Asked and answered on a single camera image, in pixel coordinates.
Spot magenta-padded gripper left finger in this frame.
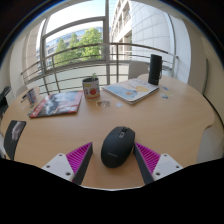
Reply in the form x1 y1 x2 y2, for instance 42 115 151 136
40 141 94 186

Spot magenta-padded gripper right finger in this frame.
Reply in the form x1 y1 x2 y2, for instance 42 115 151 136
132 142 184 186

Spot black computer mouse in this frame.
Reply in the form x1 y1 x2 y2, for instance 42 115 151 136
100 125 137 169

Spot black printed mouse pad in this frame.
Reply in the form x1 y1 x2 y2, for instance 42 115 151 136
3 119 27 162

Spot red and grey magazine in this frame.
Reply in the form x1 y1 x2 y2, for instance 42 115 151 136
28 90 84 119

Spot printed tin can with plant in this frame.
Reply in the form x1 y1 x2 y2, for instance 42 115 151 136
81 73 101 100

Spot open illustrated book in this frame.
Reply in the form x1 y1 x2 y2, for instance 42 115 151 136
101 78 160 106

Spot printed mug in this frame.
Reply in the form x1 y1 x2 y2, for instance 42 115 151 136
26 87 40 105

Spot white chair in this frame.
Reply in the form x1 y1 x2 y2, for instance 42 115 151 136
127 61 150 81
14 84 30 98

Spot black cylindrical speaker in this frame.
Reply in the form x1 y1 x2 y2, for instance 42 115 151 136
147 53 163 86

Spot black office printer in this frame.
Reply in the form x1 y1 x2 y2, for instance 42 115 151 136
0 85 11 118

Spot metal balcony railing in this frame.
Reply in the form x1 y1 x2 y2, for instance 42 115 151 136
20 42 180 96

